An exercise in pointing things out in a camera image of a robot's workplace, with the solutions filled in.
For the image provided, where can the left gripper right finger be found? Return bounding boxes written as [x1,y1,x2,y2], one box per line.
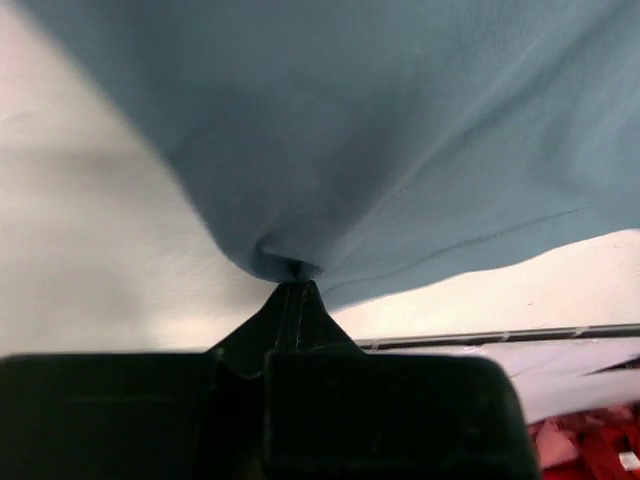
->
[263,283,539,479]

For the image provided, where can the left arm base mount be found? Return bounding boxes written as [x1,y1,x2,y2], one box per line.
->
[529,404,639,480]

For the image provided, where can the grey-blue t-shirt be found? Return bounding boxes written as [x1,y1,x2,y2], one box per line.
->
[25,1,639,306]

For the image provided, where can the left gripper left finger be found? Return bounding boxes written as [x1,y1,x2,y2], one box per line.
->
[1,284,293,479]

